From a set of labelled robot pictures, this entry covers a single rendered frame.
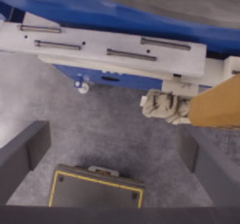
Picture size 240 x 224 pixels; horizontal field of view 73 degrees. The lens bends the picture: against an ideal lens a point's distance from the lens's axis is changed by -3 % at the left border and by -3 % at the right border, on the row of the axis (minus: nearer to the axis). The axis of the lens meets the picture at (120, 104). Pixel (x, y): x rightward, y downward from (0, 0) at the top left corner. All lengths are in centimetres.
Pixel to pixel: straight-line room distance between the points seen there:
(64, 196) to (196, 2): 140
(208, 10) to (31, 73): 168
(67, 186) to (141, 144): 70
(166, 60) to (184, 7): 22
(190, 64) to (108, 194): 102
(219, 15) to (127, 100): 109
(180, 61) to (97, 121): 105
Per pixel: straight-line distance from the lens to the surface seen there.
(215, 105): 29
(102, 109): 161
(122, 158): 160
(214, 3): 77
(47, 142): 17
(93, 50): 82
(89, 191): 137
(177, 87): 106
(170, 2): 71
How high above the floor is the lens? 157
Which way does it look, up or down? 81 degrees down
